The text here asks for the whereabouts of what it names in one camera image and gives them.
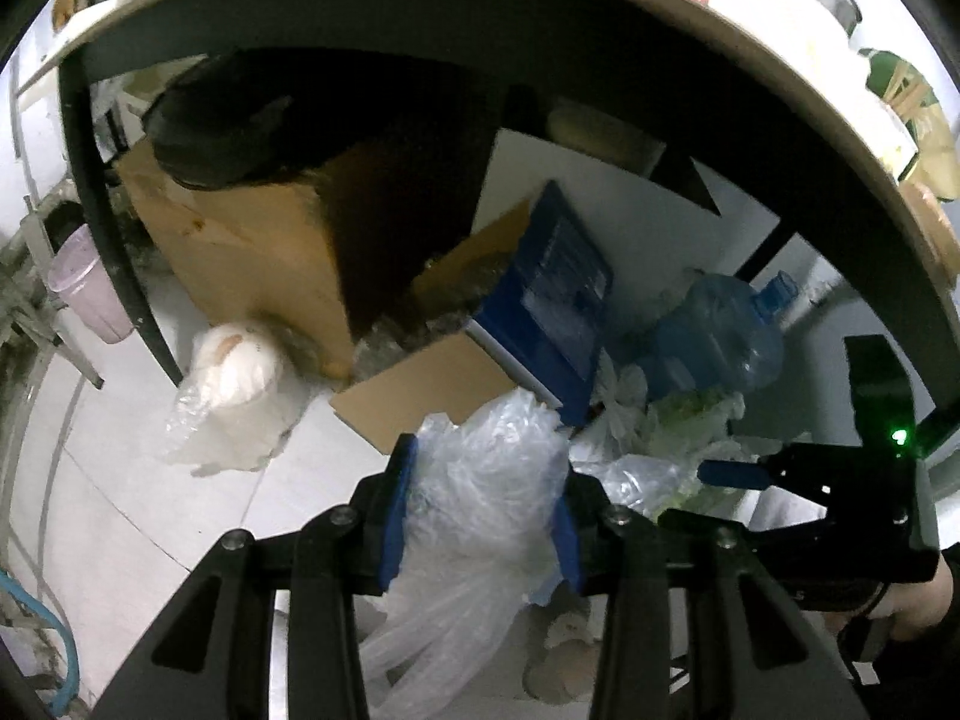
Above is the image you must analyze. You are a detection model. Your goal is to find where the person's right hand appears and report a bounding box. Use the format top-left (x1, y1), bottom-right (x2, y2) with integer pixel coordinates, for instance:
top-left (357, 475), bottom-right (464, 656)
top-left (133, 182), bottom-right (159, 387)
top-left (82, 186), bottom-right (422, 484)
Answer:
top-left (896, 549), bottom-right (960, 640)

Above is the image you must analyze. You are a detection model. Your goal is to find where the blue printed cardboard carton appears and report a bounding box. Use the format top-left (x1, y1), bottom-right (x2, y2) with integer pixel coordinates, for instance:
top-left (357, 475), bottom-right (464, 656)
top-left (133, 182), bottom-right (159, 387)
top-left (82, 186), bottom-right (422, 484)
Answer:
top-left (330, 180), bottom-right (616, 451)

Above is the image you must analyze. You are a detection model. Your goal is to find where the grey slipper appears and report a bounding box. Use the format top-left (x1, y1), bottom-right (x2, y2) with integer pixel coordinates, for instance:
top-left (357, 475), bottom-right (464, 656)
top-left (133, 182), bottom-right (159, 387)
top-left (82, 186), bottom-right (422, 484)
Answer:
top-left (525, 604), bottom-right (605, 702)

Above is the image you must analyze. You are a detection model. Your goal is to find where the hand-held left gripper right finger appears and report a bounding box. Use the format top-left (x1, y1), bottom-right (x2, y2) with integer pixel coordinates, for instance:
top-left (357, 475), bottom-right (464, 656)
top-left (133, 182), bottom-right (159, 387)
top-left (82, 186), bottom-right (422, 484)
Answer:
top-left (550, 465), bottom-right (875, 720)

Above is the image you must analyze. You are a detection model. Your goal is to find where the black bag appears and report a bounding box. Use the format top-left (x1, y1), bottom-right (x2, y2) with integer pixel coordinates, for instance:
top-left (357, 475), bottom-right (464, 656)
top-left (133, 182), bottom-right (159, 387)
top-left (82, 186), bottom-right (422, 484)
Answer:
top-left (142, 49), bottom-right (511, 192)

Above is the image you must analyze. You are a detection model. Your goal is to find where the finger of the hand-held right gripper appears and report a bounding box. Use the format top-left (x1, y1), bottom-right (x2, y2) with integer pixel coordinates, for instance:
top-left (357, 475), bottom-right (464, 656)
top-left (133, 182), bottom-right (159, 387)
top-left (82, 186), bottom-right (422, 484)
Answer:
top-left (696, 444), bottom-right (856, 500)
top-left (658, 506), bottom-right (833, 552)

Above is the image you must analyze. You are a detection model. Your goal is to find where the white plastic container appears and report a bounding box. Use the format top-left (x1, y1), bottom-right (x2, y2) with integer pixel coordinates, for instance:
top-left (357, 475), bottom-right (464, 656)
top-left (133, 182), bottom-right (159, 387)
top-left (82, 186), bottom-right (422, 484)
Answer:
top-left (709, 0), bottom-right (848, 68)

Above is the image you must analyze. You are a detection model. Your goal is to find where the blue water jug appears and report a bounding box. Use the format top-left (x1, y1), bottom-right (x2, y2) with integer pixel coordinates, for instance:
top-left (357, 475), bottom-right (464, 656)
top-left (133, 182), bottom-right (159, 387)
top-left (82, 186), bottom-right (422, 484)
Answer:
top-left (645, 270), bottom-right (800, 398)

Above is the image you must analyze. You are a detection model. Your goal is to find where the stainless steel sink stand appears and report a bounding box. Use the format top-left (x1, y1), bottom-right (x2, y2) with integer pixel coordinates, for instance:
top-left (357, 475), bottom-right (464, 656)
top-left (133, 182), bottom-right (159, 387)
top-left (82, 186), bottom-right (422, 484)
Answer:
top-left (0, 195), bottom-right (106, 391)

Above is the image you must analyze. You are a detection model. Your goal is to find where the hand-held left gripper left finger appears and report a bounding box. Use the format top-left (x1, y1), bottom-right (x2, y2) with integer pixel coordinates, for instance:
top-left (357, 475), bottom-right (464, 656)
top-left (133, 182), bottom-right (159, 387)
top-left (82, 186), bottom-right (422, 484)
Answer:
top-left (90, 433), bottom-right (419, 720)

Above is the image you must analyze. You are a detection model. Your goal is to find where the white tied plastic bag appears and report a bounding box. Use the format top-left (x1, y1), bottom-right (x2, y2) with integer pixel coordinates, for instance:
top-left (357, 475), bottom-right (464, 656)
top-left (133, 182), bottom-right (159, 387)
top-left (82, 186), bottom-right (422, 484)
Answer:
top-left (574, 360), bottom-right (702, 518)

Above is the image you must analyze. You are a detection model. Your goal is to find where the clear plastic bag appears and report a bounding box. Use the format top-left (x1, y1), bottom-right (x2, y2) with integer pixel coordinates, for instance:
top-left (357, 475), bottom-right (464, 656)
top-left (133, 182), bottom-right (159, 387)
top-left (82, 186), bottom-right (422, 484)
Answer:
top-left (360, 390), bottom-right (575, 702)

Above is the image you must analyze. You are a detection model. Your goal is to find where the large brown cardboard box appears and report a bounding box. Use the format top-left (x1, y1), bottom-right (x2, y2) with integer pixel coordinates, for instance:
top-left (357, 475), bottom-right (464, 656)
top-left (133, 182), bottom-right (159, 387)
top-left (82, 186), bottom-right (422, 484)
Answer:
top-left (112, 82), bottom-right (503, 383)

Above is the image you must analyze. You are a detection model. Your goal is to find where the green packet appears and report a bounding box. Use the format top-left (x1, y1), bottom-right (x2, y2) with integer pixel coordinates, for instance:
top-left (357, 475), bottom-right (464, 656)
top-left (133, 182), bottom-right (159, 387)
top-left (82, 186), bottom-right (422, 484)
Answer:
top-left (859, 49), bottom-right (938, 121)

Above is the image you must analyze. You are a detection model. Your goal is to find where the bagged white rice cooker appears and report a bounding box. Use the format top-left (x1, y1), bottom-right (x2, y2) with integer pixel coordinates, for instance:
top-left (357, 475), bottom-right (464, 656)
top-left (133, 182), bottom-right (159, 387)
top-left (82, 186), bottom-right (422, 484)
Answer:
top-left (161, 319), bottom-right (316, 477)

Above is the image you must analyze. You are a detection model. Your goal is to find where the pink waste basket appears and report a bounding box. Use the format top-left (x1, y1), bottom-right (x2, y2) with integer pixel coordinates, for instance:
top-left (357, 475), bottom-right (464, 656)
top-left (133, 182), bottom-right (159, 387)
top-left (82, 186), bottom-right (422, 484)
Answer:
top-left (45, 229), bottom-right (136, 346)

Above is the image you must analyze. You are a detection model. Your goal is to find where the blue hose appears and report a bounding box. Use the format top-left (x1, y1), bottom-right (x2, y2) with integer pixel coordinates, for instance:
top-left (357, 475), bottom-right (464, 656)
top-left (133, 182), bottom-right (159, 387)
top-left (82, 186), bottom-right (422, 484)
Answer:
top-left (0, 570), bottom-right (80, 713)

